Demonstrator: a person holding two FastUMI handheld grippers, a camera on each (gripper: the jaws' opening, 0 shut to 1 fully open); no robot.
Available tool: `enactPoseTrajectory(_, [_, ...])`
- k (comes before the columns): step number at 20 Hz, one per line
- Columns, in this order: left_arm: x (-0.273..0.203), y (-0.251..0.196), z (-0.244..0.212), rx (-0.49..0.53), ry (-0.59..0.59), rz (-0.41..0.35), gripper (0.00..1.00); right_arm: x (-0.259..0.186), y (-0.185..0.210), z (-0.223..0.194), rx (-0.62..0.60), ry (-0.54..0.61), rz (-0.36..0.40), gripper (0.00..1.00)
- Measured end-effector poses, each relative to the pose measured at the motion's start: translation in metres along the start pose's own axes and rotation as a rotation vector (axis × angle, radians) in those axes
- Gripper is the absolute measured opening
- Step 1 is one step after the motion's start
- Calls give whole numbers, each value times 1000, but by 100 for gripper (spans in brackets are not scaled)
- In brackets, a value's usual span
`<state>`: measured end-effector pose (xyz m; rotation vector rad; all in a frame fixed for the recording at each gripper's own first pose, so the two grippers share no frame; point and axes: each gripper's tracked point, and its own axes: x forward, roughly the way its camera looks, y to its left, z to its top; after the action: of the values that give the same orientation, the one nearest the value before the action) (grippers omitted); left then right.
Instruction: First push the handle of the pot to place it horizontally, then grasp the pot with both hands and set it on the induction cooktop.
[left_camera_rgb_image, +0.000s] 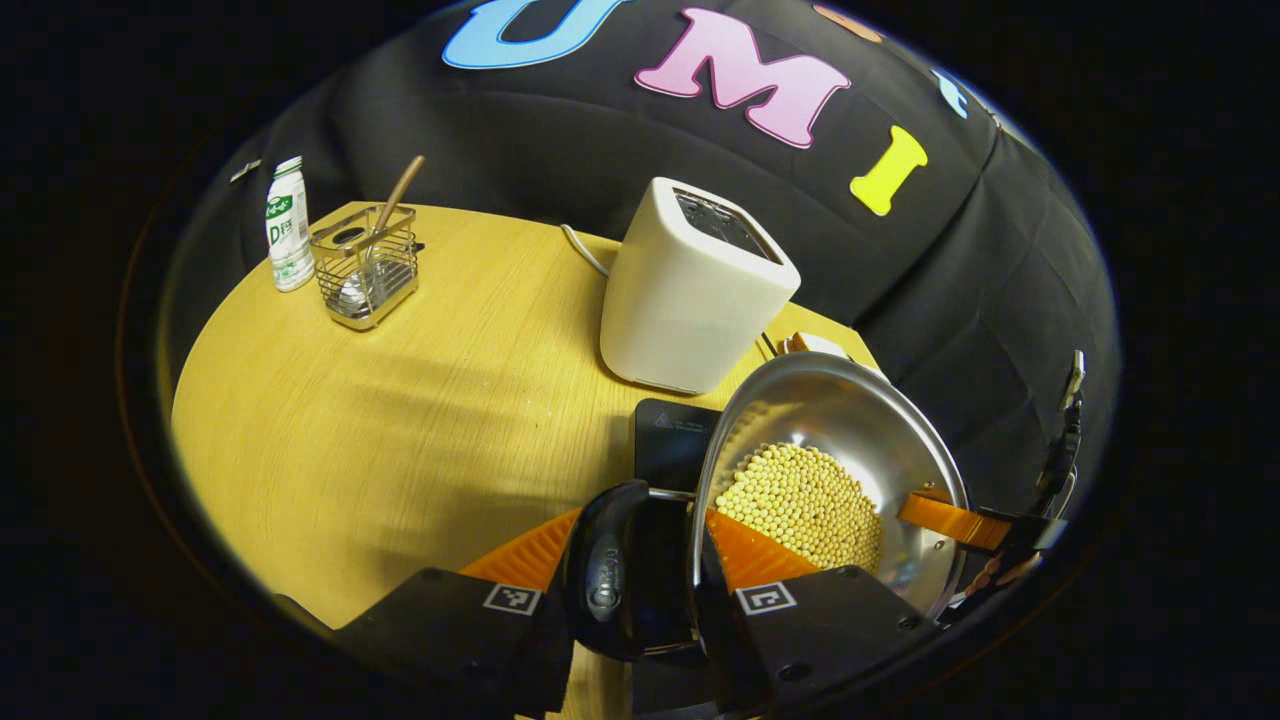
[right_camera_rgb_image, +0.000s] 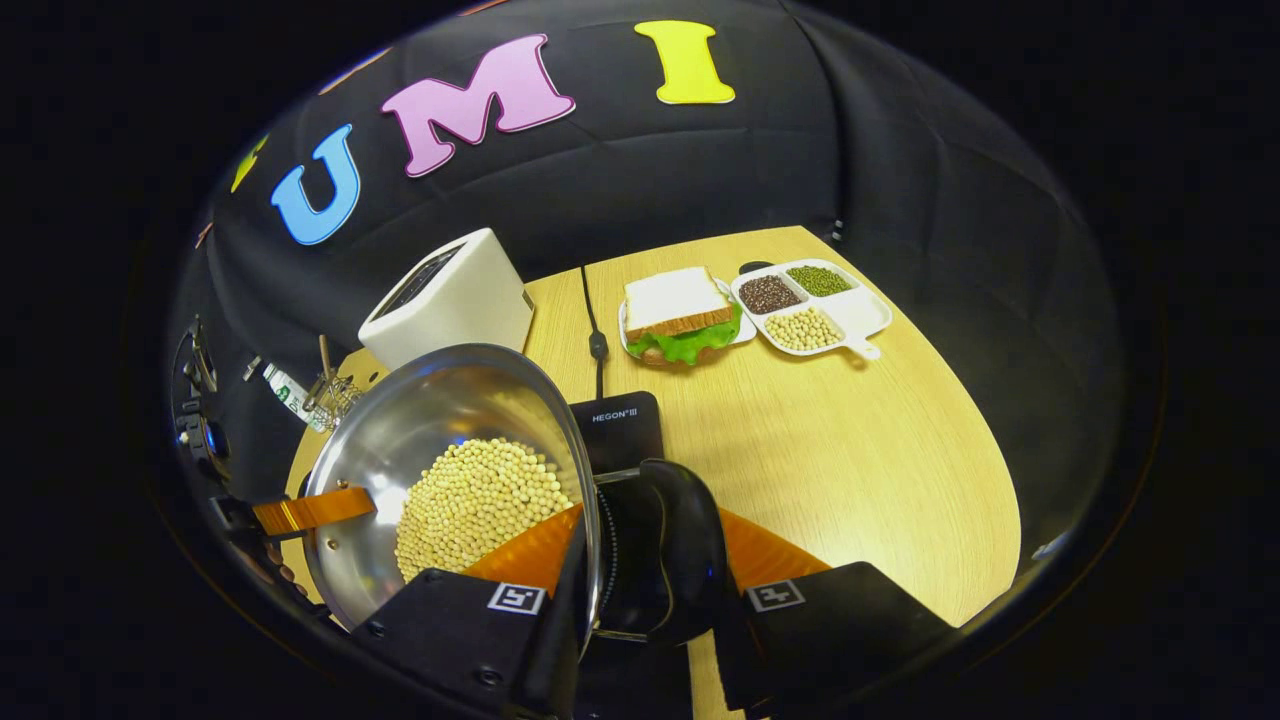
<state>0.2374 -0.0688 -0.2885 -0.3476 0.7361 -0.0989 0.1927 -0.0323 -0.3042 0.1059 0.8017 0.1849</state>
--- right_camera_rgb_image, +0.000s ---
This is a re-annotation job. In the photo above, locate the white green-label drink bottle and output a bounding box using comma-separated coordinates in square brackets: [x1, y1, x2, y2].
[261, 362, 331, 434]

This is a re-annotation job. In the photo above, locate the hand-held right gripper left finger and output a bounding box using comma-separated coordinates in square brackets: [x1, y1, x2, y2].
[350, 502, 591, 718]

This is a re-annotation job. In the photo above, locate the white divided bean dish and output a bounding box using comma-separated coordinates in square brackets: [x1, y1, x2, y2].
[729, 258, 895, 362]

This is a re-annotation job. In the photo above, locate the wire utensil basket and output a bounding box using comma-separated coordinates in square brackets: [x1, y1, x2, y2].
[304, 370, 367, 423]

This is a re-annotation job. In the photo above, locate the small white plate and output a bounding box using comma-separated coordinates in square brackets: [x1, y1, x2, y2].
[617, 280, 759, 367]

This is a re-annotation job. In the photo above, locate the black induction cooktop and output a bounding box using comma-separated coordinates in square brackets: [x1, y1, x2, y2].
[568, 391, 667, 477]

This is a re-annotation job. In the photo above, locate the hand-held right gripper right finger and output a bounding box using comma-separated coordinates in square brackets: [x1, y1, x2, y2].
[714, 506, 958, 716]

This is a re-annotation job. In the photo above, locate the black power cable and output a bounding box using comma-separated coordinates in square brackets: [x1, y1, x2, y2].
[579, 265, 612, 401]

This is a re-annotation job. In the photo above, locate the lettuce sandwich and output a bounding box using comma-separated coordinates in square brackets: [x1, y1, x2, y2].
[622, 266, 744, 367]

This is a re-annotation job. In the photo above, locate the white toaster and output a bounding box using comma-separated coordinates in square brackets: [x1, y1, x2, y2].
[357, 227, 537, 372]

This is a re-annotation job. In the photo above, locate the stainless steel pot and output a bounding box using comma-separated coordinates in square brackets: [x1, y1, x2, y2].
[299, 343, 733, 647]

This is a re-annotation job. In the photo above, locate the pile of yellow soybeans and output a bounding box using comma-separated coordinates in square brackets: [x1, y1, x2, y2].
[394, 437, 576, 584]

